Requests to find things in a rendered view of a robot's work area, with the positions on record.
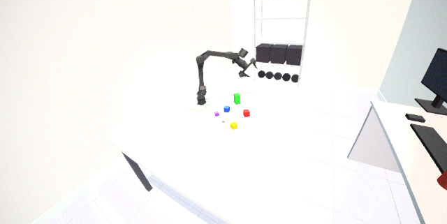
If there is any red block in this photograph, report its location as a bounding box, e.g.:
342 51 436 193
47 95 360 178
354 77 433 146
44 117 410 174
243 109 250 117

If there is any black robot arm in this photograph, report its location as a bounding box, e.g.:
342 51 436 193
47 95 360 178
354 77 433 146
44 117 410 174
196 47 248 105

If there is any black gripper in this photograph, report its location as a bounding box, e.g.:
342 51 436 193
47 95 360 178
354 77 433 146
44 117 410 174
238 58 257 77

